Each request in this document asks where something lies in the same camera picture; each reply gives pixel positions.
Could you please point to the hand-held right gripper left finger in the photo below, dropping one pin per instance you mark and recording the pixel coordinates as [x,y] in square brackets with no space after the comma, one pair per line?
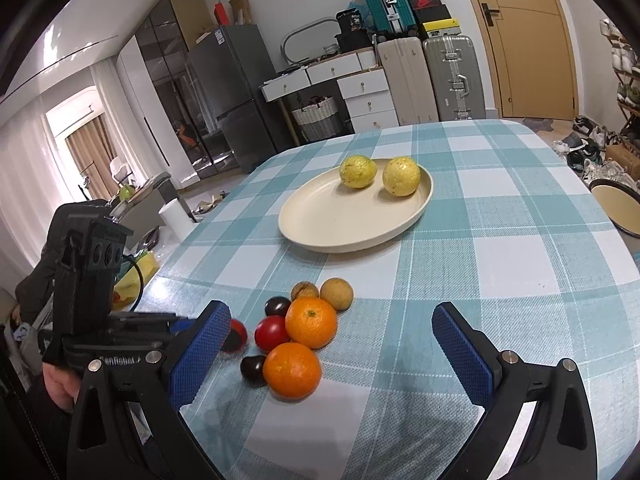
[200,355]

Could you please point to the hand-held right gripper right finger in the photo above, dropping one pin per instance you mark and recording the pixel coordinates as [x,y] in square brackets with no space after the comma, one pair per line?
[462,355]

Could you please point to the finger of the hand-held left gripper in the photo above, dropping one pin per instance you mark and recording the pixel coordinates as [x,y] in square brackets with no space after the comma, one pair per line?
[150,327]

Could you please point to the red cherry tomato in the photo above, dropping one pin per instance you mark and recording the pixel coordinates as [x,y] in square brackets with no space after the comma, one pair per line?
[271,332]
[236,336]

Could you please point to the dark plum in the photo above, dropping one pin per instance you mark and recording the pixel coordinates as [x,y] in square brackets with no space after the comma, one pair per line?
[276,306]
[253,370]

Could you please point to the orange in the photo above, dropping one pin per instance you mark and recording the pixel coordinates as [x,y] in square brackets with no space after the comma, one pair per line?
[311,329]
[292,370]

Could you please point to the wrinkled brown longan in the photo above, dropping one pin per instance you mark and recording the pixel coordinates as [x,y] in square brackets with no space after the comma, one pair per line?
[305,291]

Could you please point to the smooth brown longan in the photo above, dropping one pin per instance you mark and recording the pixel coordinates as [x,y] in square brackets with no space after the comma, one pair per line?
[336,294]

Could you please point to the cream oval plate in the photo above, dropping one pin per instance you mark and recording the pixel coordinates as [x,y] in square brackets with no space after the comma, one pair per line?
[345,220]

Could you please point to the person's left hand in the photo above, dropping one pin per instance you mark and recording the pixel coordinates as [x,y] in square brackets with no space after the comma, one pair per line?
[60,385]

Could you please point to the dark cloth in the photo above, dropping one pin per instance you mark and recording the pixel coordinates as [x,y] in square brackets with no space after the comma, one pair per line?
[32,280]

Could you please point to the yellow green bag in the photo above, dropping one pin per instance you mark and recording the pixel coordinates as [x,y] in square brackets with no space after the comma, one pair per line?
[145,262]

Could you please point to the green pear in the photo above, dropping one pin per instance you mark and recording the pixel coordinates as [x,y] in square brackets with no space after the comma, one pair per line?
[126,192]

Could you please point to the paper towel roll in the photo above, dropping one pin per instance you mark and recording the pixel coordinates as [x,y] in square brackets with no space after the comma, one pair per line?
[176,217]

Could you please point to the teal checked tablecloth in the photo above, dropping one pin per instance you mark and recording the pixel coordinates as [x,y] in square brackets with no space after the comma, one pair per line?
[490,240]

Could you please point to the brown curtain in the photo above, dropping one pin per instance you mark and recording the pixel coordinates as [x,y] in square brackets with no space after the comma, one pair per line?
[92,155]

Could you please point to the white wardrobe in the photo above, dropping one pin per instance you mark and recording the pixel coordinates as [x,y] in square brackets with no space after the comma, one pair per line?
[142,105]

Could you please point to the greenish yellow lemon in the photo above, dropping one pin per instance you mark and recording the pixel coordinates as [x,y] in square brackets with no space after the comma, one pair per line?
[357,171]

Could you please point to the round black-rimmed tray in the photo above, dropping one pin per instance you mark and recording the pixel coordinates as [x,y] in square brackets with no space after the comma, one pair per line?
[617,205]

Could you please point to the dark glass wardrobe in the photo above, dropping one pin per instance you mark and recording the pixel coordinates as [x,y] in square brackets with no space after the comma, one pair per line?
[170,70]

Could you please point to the grey refrigerator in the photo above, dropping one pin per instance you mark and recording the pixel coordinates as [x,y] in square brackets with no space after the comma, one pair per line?
[235,95]

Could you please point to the pile of shoes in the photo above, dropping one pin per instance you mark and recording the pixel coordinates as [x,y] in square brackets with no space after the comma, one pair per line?
[590,152]

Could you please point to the grey doormat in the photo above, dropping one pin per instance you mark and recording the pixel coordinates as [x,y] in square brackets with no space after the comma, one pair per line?
[537,124]

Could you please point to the woven laundry basket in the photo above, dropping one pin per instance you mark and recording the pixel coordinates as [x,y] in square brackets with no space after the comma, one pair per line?
[317,120]

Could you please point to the silver suitcase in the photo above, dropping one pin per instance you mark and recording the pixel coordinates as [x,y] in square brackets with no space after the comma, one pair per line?
[455,77]

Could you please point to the white drawer desk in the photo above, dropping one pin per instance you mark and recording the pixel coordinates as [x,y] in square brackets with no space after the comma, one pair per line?
[365,95]

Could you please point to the beige suitcase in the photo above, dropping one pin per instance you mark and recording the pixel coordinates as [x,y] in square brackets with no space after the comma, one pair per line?
[407,80]

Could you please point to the red paper bag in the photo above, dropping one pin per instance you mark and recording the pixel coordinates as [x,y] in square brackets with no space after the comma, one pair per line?
[221,15]

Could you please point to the wooden shoe rack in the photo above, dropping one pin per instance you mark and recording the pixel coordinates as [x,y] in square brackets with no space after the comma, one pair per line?
[627,105]

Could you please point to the cardboard box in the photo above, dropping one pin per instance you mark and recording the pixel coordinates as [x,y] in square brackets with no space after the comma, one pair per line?
[240,10]

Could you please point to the wooden door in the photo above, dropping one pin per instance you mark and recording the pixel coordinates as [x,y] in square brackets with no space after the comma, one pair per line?
[530,45]

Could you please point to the oval mirror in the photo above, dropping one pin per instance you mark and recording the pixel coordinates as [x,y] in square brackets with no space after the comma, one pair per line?
[300,40]

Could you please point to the yellow shoe box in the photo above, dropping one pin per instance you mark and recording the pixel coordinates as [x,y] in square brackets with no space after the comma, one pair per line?
[440,27]

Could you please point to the plain black shoe box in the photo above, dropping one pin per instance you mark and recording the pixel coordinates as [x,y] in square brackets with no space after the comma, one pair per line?
[434,14]

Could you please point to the black bag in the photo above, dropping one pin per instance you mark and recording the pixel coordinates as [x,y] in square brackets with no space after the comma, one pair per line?
[355,22]

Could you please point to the red and black shoe box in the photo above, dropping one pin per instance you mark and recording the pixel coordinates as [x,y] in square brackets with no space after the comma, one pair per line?
[426,3]

